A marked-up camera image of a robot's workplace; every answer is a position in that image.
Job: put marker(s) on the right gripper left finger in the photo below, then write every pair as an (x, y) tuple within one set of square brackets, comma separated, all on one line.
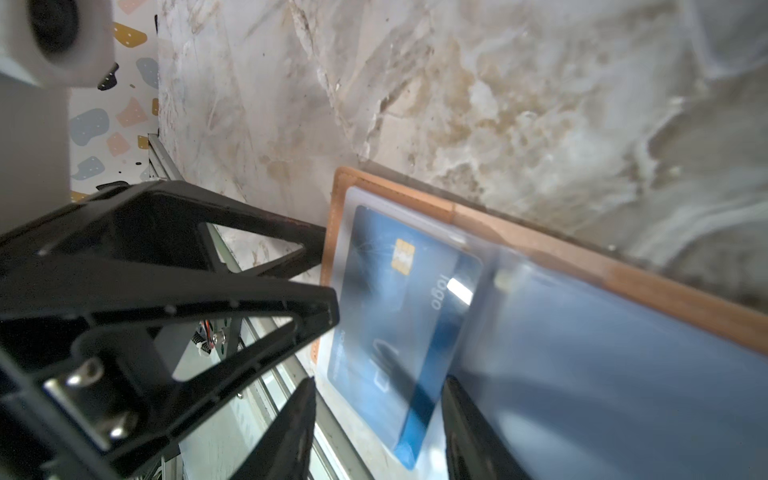
[(284, 450)]

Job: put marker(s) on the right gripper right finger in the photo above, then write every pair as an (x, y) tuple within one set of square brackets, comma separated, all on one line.
[(473, 449)]

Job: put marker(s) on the pink leather card holder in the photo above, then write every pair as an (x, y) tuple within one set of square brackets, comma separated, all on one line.
[(585, 367)]

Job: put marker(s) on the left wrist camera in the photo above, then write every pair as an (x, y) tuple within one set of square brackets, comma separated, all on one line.
[(47, 49)]

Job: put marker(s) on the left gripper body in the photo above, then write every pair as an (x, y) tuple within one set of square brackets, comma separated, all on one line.
[(85, 337)]

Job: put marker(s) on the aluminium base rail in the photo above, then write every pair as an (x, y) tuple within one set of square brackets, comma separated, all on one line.
[(275, 374)]

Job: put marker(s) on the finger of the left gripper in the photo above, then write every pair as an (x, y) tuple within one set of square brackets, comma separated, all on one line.
[(174, 217), (192, 296)]

